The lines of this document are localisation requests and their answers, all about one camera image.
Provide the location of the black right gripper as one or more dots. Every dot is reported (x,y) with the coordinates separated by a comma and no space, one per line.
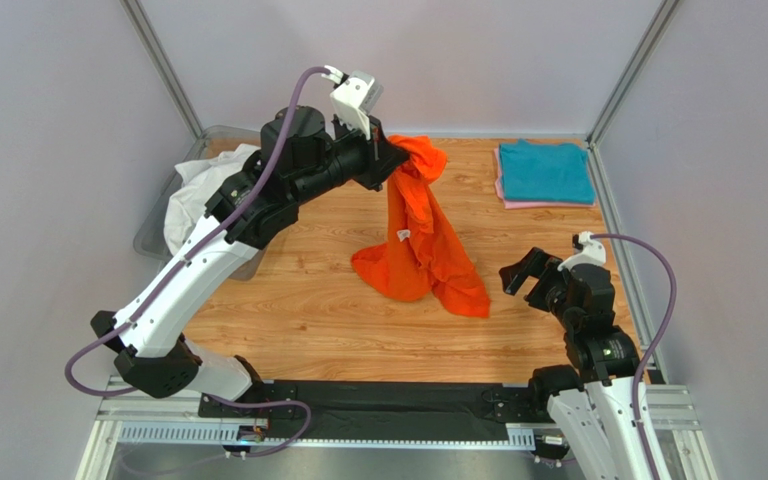
(537,282)

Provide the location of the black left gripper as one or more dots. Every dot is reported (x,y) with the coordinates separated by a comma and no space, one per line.
(379,154)

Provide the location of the orange t-shirt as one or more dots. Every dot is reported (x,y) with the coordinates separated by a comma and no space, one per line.
(422,253)

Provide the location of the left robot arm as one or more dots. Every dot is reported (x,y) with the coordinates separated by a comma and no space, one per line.
(298,161)

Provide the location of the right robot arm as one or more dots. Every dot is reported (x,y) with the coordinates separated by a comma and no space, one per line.
(596,400)

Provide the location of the folded pink t-shirt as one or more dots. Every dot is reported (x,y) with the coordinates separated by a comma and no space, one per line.
(513,204)

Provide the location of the folded blue t-shirt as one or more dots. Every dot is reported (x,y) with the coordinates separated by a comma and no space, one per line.
(546,173)

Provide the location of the white t-shirt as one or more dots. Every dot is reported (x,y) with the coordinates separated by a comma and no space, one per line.
(200,180)

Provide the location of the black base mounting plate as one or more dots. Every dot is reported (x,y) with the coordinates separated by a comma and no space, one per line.
(386,411)

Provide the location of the clear plastic bin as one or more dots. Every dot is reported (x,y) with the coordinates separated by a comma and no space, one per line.
(149,241)

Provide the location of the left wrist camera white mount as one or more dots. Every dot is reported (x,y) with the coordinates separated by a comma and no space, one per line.
(354,96)

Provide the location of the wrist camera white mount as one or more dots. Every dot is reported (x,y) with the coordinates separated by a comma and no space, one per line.
(354,96)
(587,250)

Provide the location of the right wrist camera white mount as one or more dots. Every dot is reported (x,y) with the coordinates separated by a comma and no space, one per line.
(587,250)

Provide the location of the aluminium frame rail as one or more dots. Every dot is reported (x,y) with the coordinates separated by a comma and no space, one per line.
(137,417)

